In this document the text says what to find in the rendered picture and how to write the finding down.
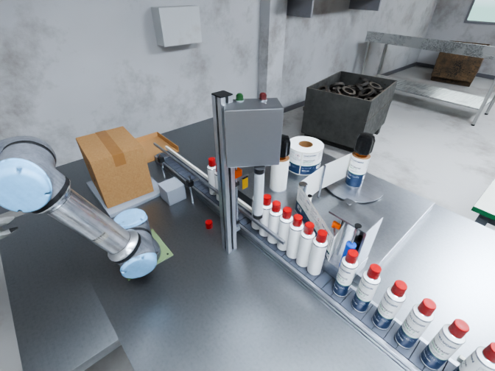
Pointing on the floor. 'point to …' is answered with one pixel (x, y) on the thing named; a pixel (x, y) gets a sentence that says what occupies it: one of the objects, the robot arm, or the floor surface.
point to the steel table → (440, 51)
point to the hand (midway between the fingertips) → (12, 226)
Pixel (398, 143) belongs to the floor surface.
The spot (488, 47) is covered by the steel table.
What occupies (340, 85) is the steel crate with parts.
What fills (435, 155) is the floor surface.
